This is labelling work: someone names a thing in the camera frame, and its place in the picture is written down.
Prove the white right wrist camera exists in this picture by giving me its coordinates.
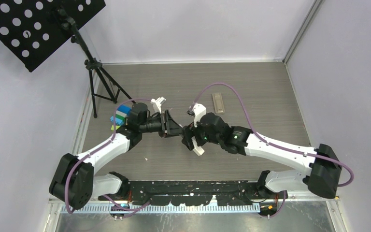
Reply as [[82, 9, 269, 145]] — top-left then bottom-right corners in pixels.
[[187, 103, 206, 128]]

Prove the grey toy brick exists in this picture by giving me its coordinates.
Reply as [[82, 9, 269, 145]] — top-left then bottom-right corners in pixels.
[[115, 110, 127, 120]]

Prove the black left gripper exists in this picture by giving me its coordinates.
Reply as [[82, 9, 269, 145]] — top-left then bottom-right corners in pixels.
[[139, 110, 184, 138]]

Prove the white slim remote control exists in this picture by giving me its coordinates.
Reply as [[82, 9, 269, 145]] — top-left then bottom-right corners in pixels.
[[192, 145, 205, 156]]

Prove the aluminium rail frame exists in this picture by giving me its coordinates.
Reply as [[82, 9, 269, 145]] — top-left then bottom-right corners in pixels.
[[47, 179, 341, 215]]

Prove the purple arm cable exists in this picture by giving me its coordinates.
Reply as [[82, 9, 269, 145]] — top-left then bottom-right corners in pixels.
[[193, 82, 355, 188], [64, 98, 154, 215]]

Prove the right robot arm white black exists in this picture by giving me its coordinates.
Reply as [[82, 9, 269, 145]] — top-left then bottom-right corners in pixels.
[[182, 113, 342, 199]]

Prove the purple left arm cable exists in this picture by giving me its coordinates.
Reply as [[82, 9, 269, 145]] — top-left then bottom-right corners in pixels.
[[64, 98, 154, 215]]

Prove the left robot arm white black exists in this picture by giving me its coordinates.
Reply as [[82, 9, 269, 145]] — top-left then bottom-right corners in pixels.
[[49, 98, 184, 214]]

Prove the green blue toy brick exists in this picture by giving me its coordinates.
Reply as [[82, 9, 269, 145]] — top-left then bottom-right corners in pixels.
[[110, 116, 125, 126]]

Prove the black perforated music stand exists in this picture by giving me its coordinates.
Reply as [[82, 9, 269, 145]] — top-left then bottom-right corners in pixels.
[[0, 0, 131, 103]]

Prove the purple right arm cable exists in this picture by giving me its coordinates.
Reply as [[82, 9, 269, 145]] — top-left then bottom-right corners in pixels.
[[193, 82, 355, 188]]

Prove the lime green toy wedge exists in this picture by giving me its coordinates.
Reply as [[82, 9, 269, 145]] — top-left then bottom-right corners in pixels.
[[111, 125, 120, 131]]

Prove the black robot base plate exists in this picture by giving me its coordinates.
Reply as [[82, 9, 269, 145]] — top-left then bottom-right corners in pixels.
[[98, 180, 289, 207]]

